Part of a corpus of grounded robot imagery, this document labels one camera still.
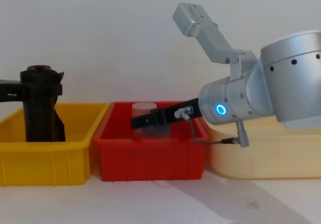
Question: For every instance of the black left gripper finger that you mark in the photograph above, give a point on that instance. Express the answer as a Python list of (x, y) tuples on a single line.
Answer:
[(15, 87)]

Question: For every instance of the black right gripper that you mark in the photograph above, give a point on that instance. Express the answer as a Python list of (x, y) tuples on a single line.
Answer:
[(181, 113)]

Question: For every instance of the clear plastic cup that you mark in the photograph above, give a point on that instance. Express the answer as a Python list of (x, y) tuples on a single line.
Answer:
[(144, 108)]

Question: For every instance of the black bottle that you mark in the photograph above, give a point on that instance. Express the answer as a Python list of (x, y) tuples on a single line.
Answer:
[(40, 118)]

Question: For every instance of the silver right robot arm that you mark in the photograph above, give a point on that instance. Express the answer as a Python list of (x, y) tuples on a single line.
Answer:
[(276, 83)]

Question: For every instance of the red plastic bin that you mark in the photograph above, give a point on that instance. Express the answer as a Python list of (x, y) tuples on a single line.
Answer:
[(150, 158)]

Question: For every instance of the yellow plastic bin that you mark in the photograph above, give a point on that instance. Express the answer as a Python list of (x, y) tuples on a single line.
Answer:
[(45, 161)]

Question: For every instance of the cream plastic bin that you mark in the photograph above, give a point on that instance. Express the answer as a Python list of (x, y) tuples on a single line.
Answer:
[(263, 156)]

